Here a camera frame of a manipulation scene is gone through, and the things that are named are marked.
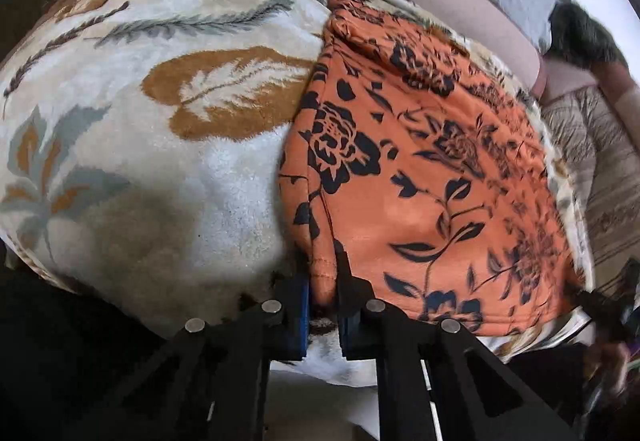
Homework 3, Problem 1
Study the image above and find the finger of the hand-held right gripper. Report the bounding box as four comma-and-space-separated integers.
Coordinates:
565, 285, 621, 328

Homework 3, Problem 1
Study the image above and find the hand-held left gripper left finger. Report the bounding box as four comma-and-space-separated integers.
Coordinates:
117, 269, 313, 441

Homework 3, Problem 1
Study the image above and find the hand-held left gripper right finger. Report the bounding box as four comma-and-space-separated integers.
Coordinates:
334, 248, 576, 441

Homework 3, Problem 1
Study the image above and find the orange black floral garment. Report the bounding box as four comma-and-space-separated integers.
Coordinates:
277, 0, 585, 338

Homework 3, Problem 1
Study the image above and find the beige striped bedding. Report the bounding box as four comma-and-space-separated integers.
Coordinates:
542, 86, 640, 294

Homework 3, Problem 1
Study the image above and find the leaf print fleece blanket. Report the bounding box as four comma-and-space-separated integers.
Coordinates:
0, 0, 598, 427

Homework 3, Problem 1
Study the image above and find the dark furry cloth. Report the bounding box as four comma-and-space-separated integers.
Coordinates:
547, 3, 632, 72

